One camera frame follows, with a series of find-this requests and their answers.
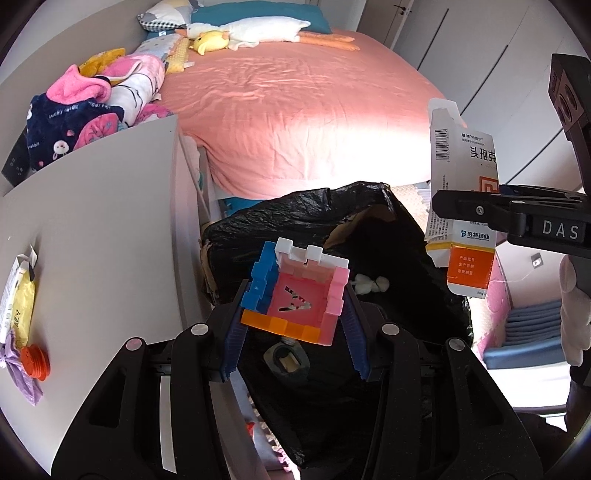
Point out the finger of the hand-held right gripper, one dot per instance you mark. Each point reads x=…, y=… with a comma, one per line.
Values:
x=480, y=211
x=531, y=190

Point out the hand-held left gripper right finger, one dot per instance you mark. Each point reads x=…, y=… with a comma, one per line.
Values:
x=358, y=337

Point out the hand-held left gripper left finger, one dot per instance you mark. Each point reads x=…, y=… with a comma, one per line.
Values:
x=233, y=341

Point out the white and orange medicine box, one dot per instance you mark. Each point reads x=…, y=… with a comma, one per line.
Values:
x=461, y=161

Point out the white tissue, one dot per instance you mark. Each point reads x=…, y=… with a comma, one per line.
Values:
x=369, y=282

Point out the colourful block toy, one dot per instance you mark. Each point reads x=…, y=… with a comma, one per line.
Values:
x=295, y=295

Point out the black trash bag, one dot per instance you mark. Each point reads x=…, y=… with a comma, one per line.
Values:
x=415, y=277

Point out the stack of blue folded cloths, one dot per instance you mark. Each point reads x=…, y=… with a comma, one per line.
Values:
x=531, y=332

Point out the white wardrobe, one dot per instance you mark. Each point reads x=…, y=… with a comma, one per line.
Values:
x=485, y=60

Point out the orange bottle cap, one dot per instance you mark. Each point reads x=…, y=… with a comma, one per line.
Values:
x=35, y=362

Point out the pink bed sheet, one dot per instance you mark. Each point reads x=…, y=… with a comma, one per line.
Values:
x=300, y=115

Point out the yellow packet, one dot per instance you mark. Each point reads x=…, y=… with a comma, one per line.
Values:
x=23, y=307

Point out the purple plastic bag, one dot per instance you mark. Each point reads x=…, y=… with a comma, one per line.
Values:
x=21, y=378

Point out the pile of clothes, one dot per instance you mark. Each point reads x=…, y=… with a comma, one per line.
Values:
x=69, y=124

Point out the white cartoon printed blanket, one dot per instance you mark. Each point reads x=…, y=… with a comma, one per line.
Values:
x=134, y=87

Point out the white goose plush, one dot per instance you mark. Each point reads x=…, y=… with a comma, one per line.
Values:
x=263, y=27

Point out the teal pillow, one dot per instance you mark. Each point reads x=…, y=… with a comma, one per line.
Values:
x=277, y=9

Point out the yellow dotted cushion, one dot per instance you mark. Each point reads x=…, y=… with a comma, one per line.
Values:
x=178, y=57

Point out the pink fleece cloth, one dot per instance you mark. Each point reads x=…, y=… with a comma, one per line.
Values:
x=74, y=87

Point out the yellow duck plush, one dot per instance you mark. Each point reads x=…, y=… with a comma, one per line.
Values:
x=210, y=40

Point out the light patterned pillow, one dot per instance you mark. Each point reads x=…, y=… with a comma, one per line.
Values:
x=157, y=46

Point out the yellow cloth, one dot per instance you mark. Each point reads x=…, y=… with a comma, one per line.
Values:
x=99, y=62

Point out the checked patchwork pillow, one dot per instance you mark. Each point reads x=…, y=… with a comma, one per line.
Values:
x=166, y=14

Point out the white wall socket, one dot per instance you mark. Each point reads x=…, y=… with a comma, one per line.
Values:
x=536, y=261

